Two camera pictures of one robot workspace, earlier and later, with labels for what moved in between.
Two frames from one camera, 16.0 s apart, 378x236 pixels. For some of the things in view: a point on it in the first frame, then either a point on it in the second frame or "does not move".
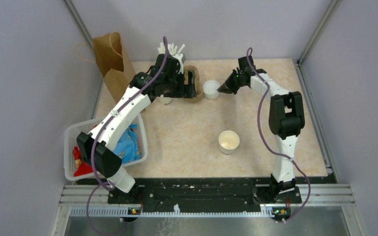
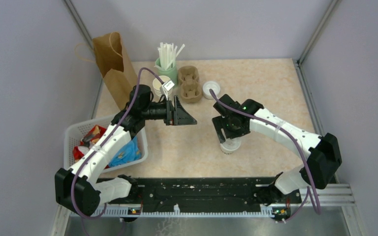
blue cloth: (127, 148) does not move
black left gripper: (185, 91) → (177, 115)
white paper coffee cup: (228, 141) does not move
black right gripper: (227, 87) → (219, 122)
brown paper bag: (114, 64) does not move
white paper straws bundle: (172, 48) does not move
